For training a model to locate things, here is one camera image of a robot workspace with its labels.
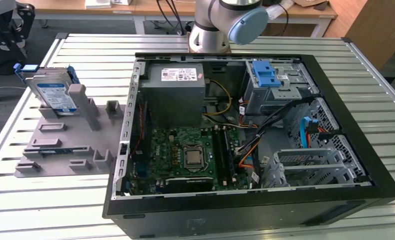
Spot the blue data wire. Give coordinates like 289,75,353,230
299,116,319,151

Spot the green motherboard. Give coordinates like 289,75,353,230
127,126,251,195

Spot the black open PC case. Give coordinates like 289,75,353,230
101,51,395,240

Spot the hard disk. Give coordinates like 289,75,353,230
13,63,81,116

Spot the grey metal drive cage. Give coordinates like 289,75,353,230
243,59,320,117

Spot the black power plug wire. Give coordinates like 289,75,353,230
316,127,341,141

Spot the installed RAM stick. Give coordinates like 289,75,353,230
224,127,237,185

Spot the brown cardboard piece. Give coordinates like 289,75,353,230
292,0,328,11

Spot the blue plastic drive bracket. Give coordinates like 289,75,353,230
251,60,284,88

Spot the wooden cabinet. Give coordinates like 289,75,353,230
323,0,395,71

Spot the RAM stick on rack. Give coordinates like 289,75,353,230
40,148,73,155

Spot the silver CPU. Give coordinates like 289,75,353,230
183,149,203,166

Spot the orange wire bundle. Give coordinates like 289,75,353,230
237,143,261,172

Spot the grey metal disk bay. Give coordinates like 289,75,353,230
261,147,364,188

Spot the black graphics card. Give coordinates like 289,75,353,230
163,176,215,193

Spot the grey power supply unit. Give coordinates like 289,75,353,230
139,62,207,128

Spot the yellow wire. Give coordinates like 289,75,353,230
201,78,233,117

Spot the black cable bundle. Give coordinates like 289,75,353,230
239,96,315,153

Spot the grey parts rack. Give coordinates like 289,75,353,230
13,83,127,178

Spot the wooden desk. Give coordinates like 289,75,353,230
16,0,337,38

